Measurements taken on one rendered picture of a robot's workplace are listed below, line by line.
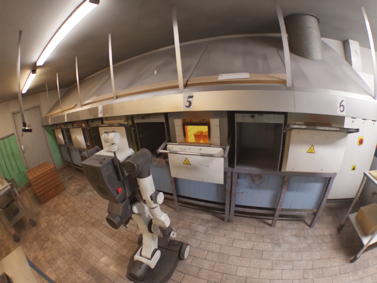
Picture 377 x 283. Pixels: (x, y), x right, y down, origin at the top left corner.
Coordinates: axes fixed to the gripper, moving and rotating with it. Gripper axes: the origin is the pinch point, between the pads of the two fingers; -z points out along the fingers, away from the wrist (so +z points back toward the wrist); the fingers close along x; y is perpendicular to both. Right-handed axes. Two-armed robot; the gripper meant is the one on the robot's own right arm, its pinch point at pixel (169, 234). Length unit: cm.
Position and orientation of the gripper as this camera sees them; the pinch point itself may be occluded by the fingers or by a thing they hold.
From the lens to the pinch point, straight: 140.6
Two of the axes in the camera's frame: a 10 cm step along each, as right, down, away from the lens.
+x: 2.9, -5.1, 8.1
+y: -9.5, -0.2, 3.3
